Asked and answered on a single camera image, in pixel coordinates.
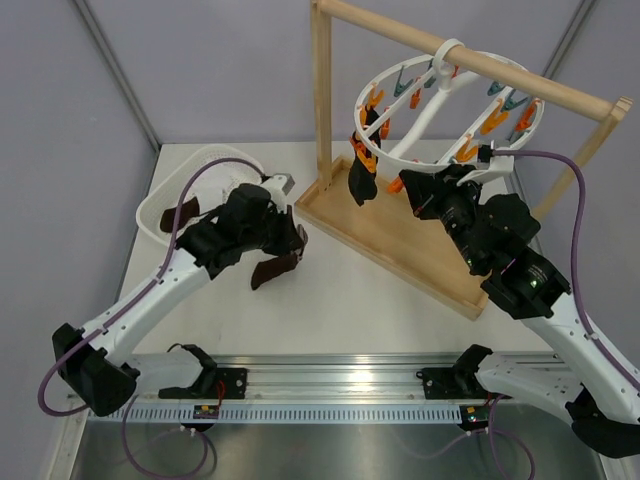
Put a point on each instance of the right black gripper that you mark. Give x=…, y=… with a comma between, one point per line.
x=429, y=191

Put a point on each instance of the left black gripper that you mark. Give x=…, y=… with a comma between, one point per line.
x=290, y=239

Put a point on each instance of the brown sock with stripes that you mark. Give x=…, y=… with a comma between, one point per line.
x=268, y=270

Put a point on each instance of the white slotted cable duct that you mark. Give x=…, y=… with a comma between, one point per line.
x=241, y=413

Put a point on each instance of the black sock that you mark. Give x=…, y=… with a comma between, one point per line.
x=367, y=116
x=362, y=179

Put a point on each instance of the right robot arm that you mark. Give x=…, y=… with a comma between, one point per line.
x=599, y=403

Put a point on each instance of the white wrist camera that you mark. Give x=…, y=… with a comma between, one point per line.
x=279, y=186
x=493, y=160

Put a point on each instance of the wooden hanger rack frame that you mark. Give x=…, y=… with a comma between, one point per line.
x=420, y=255

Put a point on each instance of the dark brown small sock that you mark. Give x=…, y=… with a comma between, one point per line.
x=188, y=210

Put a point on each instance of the aluminium mounting rail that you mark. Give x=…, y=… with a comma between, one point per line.
x=320, y=375

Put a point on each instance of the white round clip hanger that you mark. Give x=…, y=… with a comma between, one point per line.
x=412, y=95

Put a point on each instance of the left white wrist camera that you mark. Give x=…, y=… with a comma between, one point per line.
x=279, y=186

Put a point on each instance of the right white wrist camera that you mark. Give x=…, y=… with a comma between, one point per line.
x=493, y=160

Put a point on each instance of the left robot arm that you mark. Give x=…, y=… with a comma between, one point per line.
x=200, y=254

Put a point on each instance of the white sock in basket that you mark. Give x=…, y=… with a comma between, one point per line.
x=210, y=194

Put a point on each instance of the white perforated plastic basket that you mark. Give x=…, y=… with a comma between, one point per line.
x=238, y=168

